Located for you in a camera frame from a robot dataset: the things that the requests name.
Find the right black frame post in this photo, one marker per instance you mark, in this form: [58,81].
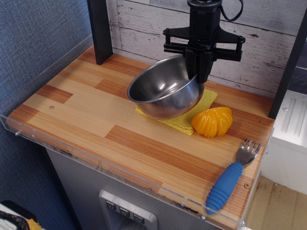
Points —
[290,67]

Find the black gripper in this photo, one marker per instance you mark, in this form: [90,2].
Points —
[204,37]

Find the white ribbed box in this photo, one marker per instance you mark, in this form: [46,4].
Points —
[286,159]

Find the stainless steel bowl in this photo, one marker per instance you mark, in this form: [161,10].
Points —
[164,91]

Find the black frame post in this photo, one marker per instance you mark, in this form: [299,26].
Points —
[100,30]
[290,67]

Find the blue handled metal spork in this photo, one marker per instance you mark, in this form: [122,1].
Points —
[223,187]

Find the black yellow object corner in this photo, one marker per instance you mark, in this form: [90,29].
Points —
[15,217]

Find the left black frame post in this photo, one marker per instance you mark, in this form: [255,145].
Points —
[100,30]

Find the yellow towel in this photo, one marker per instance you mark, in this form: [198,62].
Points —
[182,123]

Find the clear acrylic table guard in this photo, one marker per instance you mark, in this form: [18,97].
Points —
[148,154]

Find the orange plastic pepper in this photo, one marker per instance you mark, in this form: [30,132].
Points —
[213,122]

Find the silver cabinet with buttons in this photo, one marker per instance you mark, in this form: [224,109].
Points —
[101,201]

